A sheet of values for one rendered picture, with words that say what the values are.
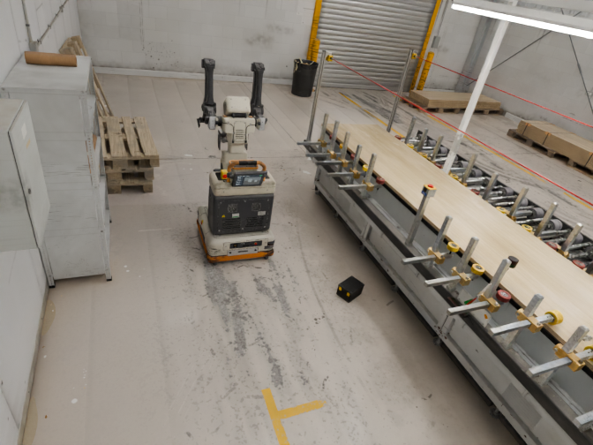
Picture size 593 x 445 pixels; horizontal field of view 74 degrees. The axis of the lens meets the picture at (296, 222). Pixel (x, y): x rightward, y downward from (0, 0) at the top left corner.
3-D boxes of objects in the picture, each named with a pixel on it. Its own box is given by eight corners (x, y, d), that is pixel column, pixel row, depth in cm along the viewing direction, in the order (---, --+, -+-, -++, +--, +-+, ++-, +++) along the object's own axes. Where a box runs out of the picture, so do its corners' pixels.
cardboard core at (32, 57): (23, 52, 259) (75, 56, 270) (26, 49, 265) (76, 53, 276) (26, 64, 263) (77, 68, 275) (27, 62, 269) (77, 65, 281)
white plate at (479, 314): (484, 328, 242) (491, 316, 237) (456, 298, 261) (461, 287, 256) (484, 328, 242) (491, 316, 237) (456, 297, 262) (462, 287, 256)
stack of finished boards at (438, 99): (499, 109, 1014) (502, 102, 1005) (427, 107, 917) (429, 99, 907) (477, 100, 1071) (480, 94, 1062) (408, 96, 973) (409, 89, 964)
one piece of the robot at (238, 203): (269, 242, 371) (281, 162, 327) (211, 247, 351) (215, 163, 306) (258, 222, 397) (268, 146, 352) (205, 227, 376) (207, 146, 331)
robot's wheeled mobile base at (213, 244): (274, 258, 375) (277, 237, 361) (207, 265, 351) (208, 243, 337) (255, 219, 425) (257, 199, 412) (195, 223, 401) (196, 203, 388)
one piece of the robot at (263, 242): (267, 246, 363) (268, 238, 358) (223, 251, 347) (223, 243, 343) (266, 245, 365) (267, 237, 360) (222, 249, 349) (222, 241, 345)
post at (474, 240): (447, 295, 270) (476, 238, 244) (445, 291, 272) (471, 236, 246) (452, 294, 271) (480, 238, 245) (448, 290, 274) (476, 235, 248)
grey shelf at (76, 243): (48, 288, 305) (-3, 86, 222) (60, 224, 373) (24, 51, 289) (111, 281, 322) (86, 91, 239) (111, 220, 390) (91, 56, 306)
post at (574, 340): (537, 390, 213) (586, 330, 187) (532, 384, 216) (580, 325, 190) (542, 388, 214) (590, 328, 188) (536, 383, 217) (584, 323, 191)
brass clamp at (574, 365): (573, 373, 193) (578, 365, 190) (550, 350, 203) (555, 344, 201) (581, 369, 196) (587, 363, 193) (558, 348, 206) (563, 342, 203)
